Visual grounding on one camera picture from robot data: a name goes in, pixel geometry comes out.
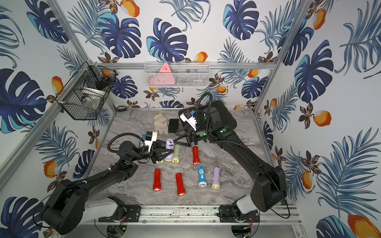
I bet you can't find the purple flashlight yellow rim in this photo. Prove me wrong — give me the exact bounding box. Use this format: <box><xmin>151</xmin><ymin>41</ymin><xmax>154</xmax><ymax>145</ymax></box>
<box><xmin>165</xmin><ymin>139</ymin><xmax>174</xmax><ymax>162</ymax></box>

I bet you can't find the light green flashlight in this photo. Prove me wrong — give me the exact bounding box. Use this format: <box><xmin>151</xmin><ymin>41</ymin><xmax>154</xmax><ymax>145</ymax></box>
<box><xmin>172</xmin><ymin>144</ymin><xmax>181</xmax><ymax>164</ymax></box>

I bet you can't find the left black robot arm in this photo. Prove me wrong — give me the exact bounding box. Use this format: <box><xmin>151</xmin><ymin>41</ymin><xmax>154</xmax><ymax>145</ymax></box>
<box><xmin>40</xmin><ymin>141</ymin><xmax>174</xmax><ymax>235</ymax></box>

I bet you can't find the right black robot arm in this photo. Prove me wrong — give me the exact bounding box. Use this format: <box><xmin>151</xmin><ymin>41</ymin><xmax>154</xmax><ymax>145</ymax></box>
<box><xmin>187</xmin><ymin>124</ymin><xmax>287</xmax><ymax>220</ymax></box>

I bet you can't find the red flashlight upper right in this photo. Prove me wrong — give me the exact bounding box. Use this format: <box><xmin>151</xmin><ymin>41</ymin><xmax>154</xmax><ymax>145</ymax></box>
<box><xmin>192</xmin><ymin>146</ymin><xmax>200</xmax><ymax>166</ymax></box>

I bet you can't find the red flashlight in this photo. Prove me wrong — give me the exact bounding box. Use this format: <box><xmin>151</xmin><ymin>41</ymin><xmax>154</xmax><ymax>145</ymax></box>
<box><xmin>176</xmin><ymin>173</ymin><xmax>186</xmax><ymax>196</ymax></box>
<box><xmin>153</xmin><ymin>169</ymin><xmax>161</xmax><ymax>191</ymax></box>
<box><xmin>192</xmin><ymin>146</ymin><xmax>200</xmax><ymax>166</ymax></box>

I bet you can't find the red flashlight lower left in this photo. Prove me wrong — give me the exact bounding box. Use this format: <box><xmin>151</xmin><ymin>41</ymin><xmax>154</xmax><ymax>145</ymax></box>
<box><xmin>153</xmin><ymin>169</ymin><xmax>161</xmax><ymax>191</ymax></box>

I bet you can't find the red flashlight lower middle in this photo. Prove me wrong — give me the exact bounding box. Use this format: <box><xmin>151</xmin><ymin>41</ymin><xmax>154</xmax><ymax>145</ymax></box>
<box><xmin>176</xmin><ymin>173</ymin><xmax>186</xmax><ymax>196</ymax></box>

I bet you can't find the blue flashlight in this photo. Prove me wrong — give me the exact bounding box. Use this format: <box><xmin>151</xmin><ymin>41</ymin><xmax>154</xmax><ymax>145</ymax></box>
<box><xmin>197</xmin><ymin>166</ymin><xmax>207</xmax><ymax>187</ymax></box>

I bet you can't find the purple flashlight lower right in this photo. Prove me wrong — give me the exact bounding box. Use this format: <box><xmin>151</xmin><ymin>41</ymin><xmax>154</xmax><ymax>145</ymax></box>
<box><xmin>212</xmin><ymin>167</ymin><xmax>220</xmax><ymax>189</ymax></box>

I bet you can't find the black plastic tool case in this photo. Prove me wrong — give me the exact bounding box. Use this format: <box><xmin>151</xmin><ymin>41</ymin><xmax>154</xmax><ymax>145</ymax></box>
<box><xmin>195</xmin><ymin>101</ymin><xmax>237</xmax><ymax>130</ymax></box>

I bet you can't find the white work glove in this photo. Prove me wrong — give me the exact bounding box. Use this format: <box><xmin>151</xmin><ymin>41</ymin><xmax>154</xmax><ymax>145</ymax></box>
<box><xmin>153</xmin><ymin>113</ymin><xmax>169</xmax><ymax>134</ymax></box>

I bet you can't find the small black box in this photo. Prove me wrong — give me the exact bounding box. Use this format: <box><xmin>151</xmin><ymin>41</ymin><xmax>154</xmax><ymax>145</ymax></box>
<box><xmin>168</xmin><ymin>119</ymin><xmax>179</xmax><ymax>133</ymax></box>

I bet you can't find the black tape roll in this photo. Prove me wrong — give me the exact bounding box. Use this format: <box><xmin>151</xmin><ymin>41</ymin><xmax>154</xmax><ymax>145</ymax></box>
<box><xmin>116</xmin><ymin>106</ymin><xmax>127</xmax><ymax>112</ymax></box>

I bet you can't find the pink triangle object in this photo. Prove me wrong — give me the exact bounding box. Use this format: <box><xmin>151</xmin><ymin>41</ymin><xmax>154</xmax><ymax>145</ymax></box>
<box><xmin>153</xmin><ymin>62</ymin><xmax>176</xmax><ymax>86</ymax></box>

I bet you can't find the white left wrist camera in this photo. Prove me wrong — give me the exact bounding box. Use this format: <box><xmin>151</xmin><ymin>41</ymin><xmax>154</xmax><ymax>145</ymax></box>
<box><xmin>141</xmin><ymin>131</ymin><xmax>157</xmax><ymax>151</ymax></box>

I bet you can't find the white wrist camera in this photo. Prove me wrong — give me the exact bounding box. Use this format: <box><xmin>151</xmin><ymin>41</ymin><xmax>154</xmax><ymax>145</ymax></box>
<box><xmin>141</xmin><ymin>131</ymin><xmax>157</xmax><ymax>151</ymax></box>
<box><xmin>180</xmin><ymin>109</ymin><xmax>197</xmax><ymax>131</ymax></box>

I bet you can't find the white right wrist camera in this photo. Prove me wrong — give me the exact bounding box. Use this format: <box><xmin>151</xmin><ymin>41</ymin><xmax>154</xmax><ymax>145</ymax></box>
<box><xmin>180</xmin><ymin>109</ymin><xmax>197</xmax><ymax>131</ymax></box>

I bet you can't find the black corrugated cable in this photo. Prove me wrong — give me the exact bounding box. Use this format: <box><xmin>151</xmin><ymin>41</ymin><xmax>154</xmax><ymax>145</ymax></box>
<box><xmin>107</xmin><ymin>132</ymin><xmax>144</xmax><ymax>153</ymax></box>

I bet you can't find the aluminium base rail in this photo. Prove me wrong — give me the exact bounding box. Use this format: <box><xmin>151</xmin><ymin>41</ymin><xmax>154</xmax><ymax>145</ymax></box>
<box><xmin>76</xmin><ymin>203</ymin><xmax>302</xmax><ymax>226</ymax></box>

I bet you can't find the white wire shelf basket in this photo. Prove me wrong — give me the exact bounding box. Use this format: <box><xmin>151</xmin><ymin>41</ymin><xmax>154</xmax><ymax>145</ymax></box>
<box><xmin>143</xmin><ymin>61</ymin><xmax>210</xmax><ymax>88</ymax></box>

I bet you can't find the black wire basket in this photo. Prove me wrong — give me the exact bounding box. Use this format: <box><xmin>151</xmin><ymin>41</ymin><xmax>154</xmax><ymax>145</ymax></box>
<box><xmin>55</xmin><ymin>61</ymin><xmax>118</xmax><ymax>121</ymax></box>

